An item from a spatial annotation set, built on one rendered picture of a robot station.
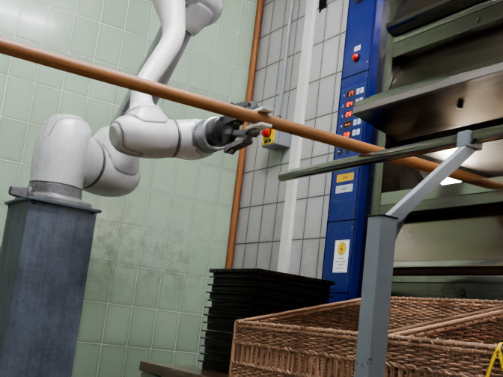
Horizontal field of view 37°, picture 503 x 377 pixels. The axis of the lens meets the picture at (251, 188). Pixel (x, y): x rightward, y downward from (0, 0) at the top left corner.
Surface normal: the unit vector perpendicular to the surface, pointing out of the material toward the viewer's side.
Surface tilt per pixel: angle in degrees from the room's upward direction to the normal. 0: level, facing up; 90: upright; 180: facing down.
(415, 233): 70
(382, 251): 90
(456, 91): 168
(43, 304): 90
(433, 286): 90
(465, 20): 90
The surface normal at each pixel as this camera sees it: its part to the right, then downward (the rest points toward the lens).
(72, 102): 0.52, -0.10
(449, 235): -0.76, -0.51
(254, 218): -0.85, -0.19
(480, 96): -0.29, 0.91
